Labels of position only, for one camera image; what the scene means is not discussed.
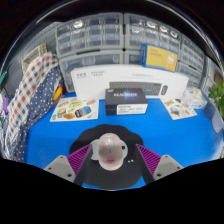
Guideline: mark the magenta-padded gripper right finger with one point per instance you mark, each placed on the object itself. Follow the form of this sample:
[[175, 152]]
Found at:
[[168, 166]]

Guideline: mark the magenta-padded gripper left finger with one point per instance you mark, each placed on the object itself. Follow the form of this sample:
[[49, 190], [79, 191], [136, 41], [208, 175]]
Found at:
[[58, 166]]

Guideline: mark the beige pink computer mouse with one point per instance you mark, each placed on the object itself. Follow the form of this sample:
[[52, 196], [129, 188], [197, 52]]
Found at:
[[110, 151]]

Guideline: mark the black round cartoon mouse pad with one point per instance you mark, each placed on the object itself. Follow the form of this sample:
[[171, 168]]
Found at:
[[106, 178]]

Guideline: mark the cartoon figure sticker sheet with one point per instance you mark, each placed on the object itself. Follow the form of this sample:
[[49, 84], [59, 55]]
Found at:
[[179, 109]]

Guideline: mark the food picture sticker sheet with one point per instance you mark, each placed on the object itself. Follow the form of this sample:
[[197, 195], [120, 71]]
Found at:
[[75, 110]]

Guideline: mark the small black product box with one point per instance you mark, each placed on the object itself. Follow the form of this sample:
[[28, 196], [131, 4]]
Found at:
[[126, 100]]

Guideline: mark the pale yellow disposable gloves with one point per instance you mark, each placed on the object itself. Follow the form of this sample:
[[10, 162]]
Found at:
[[196, 92]]

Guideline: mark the green plant in white pot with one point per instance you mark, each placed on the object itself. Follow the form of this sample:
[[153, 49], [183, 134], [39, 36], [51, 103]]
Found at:
[[218, 100]]

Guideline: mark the red blue checked cloth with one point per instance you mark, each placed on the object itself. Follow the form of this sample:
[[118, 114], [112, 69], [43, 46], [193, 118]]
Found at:
[[30, 86]]

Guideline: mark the white keyboard packaging box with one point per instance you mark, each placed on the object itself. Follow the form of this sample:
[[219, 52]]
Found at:
[[93, 83]]

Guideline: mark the yellow and blue box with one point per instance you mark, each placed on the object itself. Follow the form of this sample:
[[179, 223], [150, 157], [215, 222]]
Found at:
[[160, 58]]

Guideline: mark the white woven basket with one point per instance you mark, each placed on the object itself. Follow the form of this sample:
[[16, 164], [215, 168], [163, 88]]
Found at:
[[33, 58]]

